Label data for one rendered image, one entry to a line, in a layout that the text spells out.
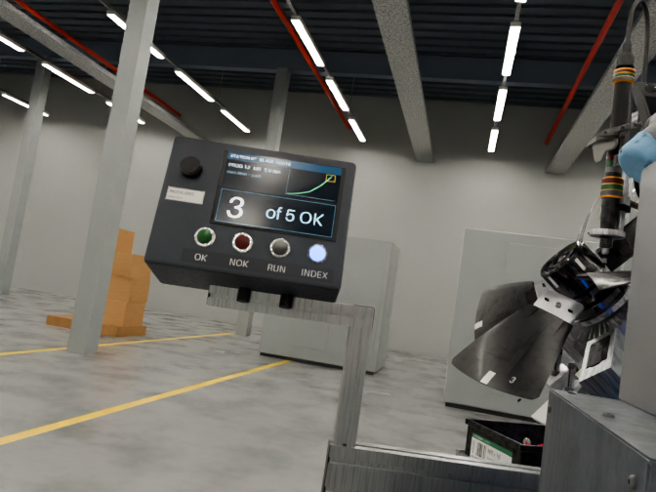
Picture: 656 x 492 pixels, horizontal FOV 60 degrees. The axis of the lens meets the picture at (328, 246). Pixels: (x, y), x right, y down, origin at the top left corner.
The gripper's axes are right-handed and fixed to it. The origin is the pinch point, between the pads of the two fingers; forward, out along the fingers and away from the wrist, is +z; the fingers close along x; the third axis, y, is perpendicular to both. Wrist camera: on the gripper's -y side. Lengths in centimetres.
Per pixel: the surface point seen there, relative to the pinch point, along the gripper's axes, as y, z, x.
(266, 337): 118, 752, -112
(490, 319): 42, 30, -12
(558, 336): 43.0, -2.1, -7.9
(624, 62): -17.0, -4.5, -1.3
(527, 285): 31.9, 19.6, -7.3
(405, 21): -299, 546, 9
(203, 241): 37, -47, -76
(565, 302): 35.4, 3.6, -4.6
